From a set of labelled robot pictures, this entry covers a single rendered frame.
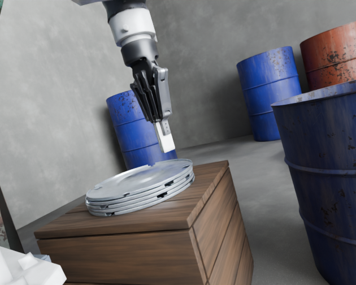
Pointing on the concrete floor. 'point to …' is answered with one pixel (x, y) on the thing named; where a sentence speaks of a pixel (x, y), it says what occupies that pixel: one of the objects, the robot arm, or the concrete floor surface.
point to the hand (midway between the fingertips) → (164, 135)
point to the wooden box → (157, 239)
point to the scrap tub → (330, 174)
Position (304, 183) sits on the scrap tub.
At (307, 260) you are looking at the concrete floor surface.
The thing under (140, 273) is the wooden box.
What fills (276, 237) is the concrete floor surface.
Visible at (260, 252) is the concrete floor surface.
